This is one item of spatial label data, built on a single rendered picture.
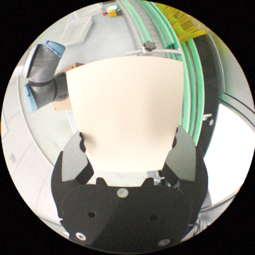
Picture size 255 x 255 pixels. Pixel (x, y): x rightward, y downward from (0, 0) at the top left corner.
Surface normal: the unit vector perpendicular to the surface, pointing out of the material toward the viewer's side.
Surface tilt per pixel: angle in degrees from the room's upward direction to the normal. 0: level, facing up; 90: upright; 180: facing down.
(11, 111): 90
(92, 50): 0
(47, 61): 69
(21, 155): 90
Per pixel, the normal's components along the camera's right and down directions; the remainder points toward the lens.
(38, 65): 0.70, 0.72
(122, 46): -0.02, 0.50
